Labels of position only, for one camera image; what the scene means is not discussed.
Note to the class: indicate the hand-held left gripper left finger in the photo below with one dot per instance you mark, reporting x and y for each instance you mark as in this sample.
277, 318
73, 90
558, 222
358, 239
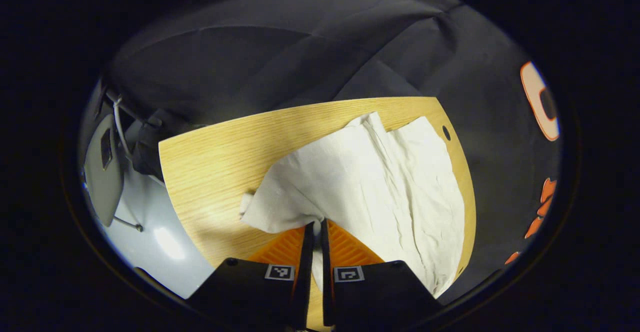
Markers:
307, 262

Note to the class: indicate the grey chair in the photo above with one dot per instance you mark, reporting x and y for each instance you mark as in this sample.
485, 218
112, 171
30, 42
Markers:
102, 182

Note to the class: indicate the white jeans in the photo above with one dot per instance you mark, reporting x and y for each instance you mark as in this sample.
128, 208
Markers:
375, 182

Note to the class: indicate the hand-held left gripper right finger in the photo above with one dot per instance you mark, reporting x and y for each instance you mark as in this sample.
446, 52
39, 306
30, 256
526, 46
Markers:
326, 262

